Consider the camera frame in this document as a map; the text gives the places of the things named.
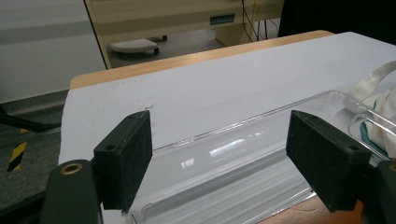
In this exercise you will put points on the black stand leg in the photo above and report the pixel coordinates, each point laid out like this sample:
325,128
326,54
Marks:
25,123

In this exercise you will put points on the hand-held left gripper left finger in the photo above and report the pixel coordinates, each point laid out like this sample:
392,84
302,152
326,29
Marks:
124,161

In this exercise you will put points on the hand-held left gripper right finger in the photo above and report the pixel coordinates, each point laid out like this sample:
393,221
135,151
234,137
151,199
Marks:
323,158

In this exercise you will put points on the cream canvas tote bag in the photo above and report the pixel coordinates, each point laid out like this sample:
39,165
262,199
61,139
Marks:
381,99

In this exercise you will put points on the wheeled chair base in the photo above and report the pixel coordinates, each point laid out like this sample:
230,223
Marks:
134,45

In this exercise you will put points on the clear plastic tray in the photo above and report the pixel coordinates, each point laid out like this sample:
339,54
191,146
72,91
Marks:
224,168

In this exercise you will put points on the white cabinet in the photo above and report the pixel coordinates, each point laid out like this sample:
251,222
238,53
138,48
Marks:
43,46

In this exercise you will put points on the yellow black floor tape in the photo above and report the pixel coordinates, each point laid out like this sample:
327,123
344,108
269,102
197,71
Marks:
17,155

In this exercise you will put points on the wooden table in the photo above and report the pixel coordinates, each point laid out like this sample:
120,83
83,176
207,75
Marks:
174,62

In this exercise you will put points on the wooden cabinet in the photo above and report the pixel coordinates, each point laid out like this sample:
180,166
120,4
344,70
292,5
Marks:
162,21

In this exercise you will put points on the dark curtain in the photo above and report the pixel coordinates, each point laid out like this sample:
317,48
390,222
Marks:
339,17

